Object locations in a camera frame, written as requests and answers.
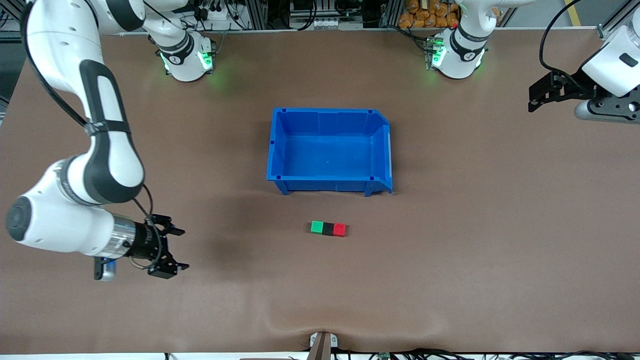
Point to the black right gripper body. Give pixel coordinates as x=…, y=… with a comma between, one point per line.
x=145, y=241

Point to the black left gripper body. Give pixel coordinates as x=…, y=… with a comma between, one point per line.
x=571, y=86

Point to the green cube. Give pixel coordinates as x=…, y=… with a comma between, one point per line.
x=317, y=227

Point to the red cube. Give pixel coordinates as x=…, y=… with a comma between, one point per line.
x=339, y=229

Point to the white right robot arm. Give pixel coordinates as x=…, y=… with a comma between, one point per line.
x=50, y=225

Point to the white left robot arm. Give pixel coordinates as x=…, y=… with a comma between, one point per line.
x=462, y=55

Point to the black cube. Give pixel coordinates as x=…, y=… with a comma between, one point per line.
x=328, y=229

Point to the aluminium corner profile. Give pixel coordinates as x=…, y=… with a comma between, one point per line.
x=612, y=20

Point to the orange packaged goods pile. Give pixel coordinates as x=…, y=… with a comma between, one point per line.
x=427, y=12

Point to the blue plastic bin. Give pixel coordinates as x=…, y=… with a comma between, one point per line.
x=327, y=155

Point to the white power strip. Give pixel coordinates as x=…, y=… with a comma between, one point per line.
x=217, y=13

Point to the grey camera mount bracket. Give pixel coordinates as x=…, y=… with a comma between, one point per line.
x=322, y=345

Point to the aluminium frame post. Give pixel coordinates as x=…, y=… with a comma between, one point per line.
x=256, y=12
x=390, y=11

